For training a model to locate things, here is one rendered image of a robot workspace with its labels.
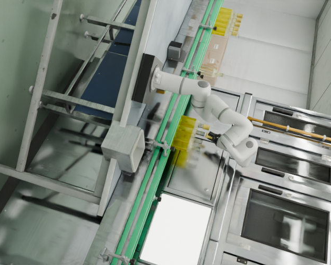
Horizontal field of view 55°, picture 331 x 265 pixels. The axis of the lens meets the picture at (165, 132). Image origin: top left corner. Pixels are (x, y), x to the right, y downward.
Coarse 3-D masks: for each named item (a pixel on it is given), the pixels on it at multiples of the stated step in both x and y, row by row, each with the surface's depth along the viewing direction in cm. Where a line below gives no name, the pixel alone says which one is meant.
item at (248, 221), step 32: (224, 96) 243; (224, 128) 228; (256, 128) 229; (320, 128) 230; (256, 160) 215; (288, 160) 216; (320, 160) 216; (224, 192) 200; (256, 192) 204; (288, 192) 204; (320, 192) 202; (224, 224) 191; (256, 224) 194; (288, 224) 194; (320, 224) 194; (224, 256) 184; (256, 256) 182; (288, 256) 184; (320, 256) 184
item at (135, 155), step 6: (138, 138) 165; (138, 144) 183; (144, 144) 184; (132, 150) 162; (138, 150) 186; (132, 156) 183; (138, 156) 184; (132, 162) 167; (138, 162) 182; (132, 168) 173
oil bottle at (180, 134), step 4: (176, 132) 204; (180, 132) 204; (184, 132) 204; (188, 132) 204; (176, 136) 203; (180, 136) 203; (184, 136) 203; (188, 136) 203; (192, 136) 203; (192, 140) 202
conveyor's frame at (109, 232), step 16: (208, 0) 253; (192, 16) 243; (192, 32) 234; (176, 64) 217; (160, 96) 203; (144, 112) 196; (160, 112) 196; (144, 128) 190; (144, 160) 190; (128, 176) 184; (128, 192) 179; (112, 208) 174; (128, 208) 174; (112, 224) 170; (96, 240) 165; (112, 240) 166
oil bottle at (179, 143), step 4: (172, 140) 201; (176, 140) 201; (180, 140) 201; (184, 140) 201; (188, 140) 201; (172, 144) 200; (176, 144) 200; (180, 144) 200; (184, 144) 200; (188, 144) 200; (192, 144) 201; (176, 148) 203; (180, 148) 201; (184, 148) 200; (188, 148) 199
